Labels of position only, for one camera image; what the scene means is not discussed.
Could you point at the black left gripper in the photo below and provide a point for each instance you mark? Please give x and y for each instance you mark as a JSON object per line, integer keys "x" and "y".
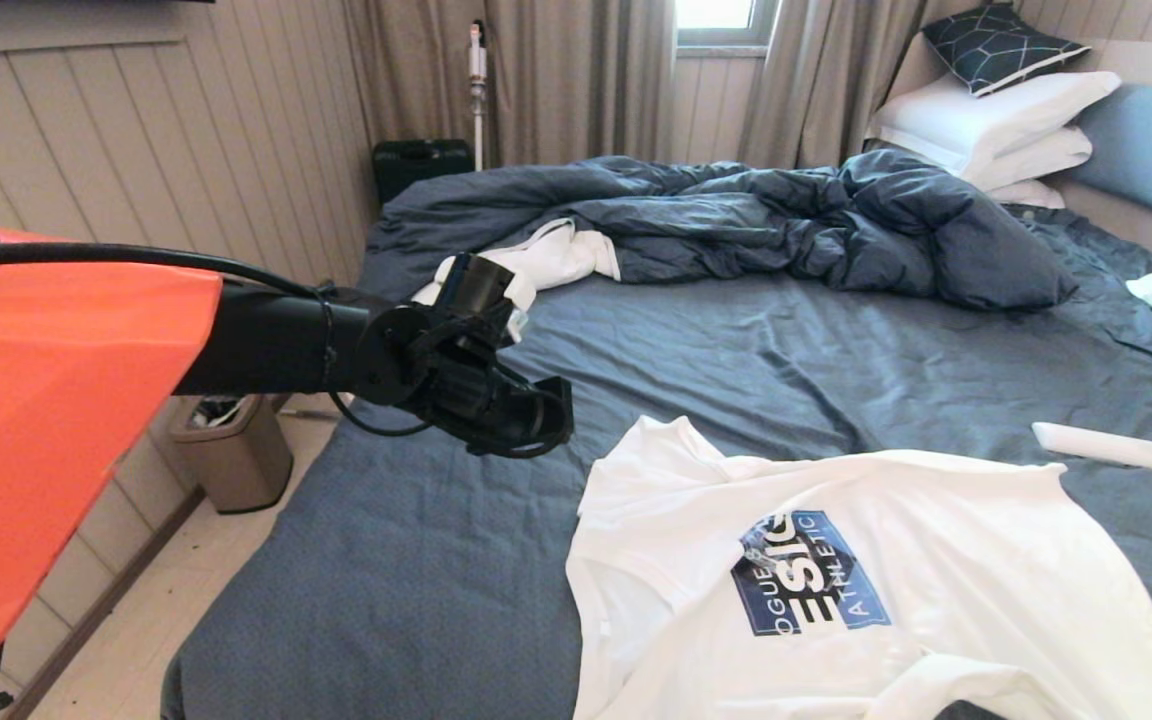
{"x": 506, "y": 410}

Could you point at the white t-shirt blue print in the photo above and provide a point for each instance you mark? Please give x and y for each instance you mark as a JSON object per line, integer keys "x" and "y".
{"x": 936, "y": 620}

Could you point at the blue bed with headboard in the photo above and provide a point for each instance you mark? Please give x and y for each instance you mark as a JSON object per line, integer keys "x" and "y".
{"x": 736, "y": 360}

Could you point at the black suitcase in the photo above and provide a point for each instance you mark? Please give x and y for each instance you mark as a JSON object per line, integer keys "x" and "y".
{"x": 421, "y": 165}

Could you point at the brown trash bin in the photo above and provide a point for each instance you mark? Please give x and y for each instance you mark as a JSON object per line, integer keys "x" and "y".
{"x": 236, "y": 460}

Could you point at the dark blue crumpled duvet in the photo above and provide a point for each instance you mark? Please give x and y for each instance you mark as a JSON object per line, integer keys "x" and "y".
{"x": 736, "y": 220}

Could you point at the white stick vacuum cleaner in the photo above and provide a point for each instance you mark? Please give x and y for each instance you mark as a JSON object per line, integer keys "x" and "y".
{"x": 478, "y": 100}

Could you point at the beige curtain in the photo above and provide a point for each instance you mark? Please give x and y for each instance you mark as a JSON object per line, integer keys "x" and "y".
{"x": 826, "y": 90}
{"x": 556, "y": 80}

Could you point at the window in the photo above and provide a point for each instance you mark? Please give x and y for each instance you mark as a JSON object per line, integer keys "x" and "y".
{"x": 721, "y": 15}

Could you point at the dark patterned pillow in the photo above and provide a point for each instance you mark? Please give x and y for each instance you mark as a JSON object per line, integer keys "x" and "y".
{"x": 1001, "y": 48}

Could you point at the beige bed headboard frame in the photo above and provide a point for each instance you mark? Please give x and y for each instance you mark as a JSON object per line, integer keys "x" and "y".
{"x": 1136, "y": 225}

